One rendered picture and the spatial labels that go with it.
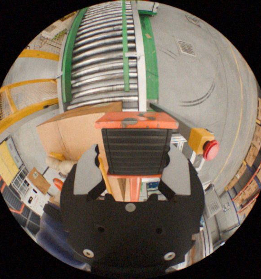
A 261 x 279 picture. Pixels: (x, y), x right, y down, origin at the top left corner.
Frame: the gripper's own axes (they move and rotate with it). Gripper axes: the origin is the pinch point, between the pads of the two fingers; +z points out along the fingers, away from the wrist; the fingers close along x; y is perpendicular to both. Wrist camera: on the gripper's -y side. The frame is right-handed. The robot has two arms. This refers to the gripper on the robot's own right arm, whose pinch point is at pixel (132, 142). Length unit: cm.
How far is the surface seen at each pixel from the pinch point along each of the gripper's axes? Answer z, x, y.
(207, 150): 4.3, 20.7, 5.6
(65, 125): 12.8, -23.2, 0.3
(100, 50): 53, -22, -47
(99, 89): 53, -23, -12
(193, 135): 12.5, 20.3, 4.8
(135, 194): -1.4, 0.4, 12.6
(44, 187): 27, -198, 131
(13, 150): 81, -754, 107
